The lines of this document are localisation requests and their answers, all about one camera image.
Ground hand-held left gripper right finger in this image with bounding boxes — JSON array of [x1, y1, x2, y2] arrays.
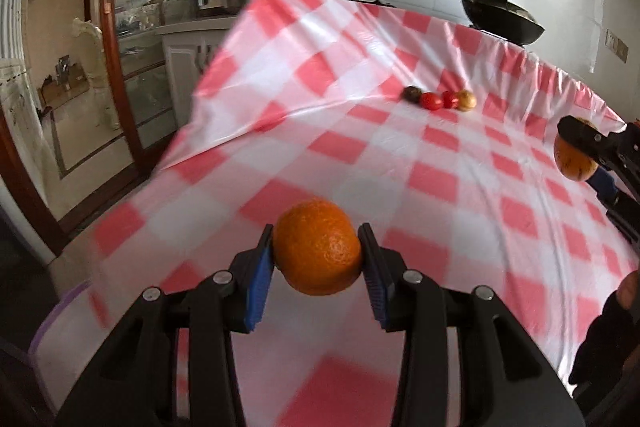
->
[[357, 222, 586, 427]]

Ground wooden glass door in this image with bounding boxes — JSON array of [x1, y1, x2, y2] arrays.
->
[[97, 0, 242, 178]]

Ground person's right hand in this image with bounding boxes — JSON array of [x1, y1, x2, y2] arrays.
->
[[568, 271, 640, 408]]

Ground white cabinet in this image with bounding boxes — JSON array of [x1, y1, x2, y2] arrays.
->
[[157, 14, 241, 122]]

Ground red white checked tablecloth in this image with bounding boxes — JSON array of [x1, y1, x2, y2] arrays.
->
[[90, 0, 640, 427]]

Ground brown cardboard boxes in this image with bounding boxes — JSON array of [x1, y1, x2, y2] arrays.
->
[[39, 56, 88, 105]]

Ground black wok with lid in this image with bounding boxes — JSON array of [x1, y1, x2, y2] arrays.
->
[[419, 0, 546, 46]]

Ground white purple-edged cardboard box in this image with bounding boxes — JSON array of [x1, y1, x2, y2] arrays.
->
[[27, 279, 116, 413]]

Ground wooden door frame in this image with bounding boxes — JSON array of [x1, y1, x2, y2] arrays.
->
[[0, 107, 71, 265]]

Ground white carved chair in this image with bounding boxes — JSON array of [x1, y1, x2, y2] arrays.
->
[[71, 17, 122, 130]]

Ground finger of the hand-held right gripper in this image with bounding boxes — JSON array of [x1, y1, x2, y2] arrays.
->
[[556, 115, 640, 172], [586, 169, 640, 253]]

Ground orange tangerine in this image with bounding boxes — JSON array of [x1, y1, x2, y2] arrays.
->
[[272, 200, 363, 297]]

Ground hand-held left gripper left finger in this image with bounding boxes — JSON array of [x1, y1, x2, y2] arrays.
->
[[55, 223, 275, 427]]

